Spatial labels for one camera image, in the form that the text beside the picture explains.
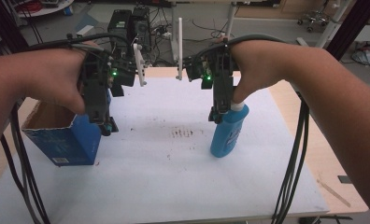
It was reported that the blue bottle with white cap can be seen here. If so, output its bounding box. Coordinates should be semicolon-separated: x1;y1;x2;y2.
209;101;250;159

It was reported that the white slanted frame leg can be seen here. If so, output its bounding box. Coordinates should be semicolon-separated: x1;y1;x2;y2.
315;0;350;49

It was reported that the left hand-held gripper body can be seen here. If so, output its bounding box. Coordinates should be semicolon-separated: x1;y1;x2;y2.
79;42;149;125

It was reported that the black computer tower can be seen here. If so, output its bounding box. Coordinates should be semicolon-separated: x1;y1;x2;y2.
107;8;134;59
131;7;152;52

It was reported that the black cable bundle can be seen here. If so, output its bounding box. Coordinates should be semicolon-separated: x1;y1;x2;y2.
0;32;135;224
191;33;311;224

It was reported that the white round table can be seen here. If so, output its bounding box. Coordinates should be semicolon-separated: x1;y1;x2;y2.
9;0;76;19

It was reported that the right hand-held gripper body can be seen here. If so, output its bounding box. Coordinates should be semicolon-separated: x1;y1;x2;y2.
176;17;237;116

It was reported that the person's left hand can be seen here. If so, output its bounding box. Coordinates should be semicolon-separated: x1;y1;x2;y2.
21;47;92;115

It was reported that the person's right hand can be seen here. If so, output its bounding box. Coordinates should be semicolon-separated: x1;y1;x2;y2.
229;38;295;105

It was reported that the tangle of floor cables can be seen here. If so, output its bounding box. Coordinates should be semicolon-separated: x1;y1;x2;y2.
150;17;231;67

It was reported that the office chair wheel base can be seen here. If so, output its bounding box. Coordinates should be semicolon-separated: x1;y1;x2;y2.
296;9;331;34

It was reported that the white metal stand post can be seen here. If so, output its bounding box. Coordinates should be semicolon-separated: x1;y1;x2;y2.
224;2;237;40

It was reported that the blue cardboard box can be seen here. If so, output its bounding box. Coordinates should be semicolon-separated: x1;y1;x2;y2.
21;90;112;167

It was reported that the white power strip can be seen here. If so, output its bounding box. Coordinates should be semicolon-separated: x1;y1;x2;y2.
75;24;95;37

